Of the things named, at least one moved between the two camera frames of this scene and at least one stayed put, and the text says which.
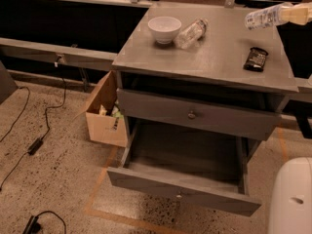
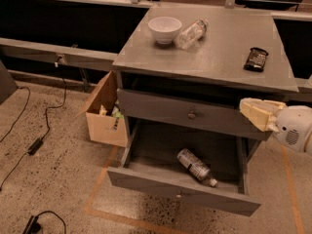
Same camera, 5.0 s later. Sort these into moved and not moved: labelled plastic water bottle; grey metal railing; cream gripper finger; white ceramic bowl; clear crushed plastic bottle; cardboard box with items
Moved: cream gripper finger; labelled plastic water bottle
Not moved: clear crushed plastic bottle; white ceramic bowl; grey metal railing; cardboard box with items
